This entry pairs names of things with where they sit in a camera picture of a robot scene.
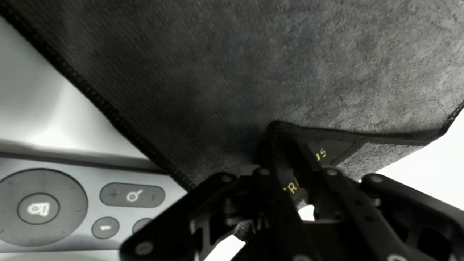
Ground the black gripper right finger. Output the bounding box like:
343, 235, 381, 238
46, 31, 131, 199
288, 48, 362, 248
317, 169, 464, 261

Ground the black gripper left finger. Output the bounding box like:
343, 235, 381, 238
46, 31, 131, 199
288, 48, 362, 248
118, 173, 253, 261

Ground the dark grey towel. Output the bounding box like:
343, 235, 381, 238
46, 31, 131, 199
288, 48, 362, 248
0, 0, 464, 261

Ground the grey remote control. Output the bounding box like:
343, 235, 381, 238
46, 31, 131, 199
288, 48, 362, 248
0, 143, 185, 253

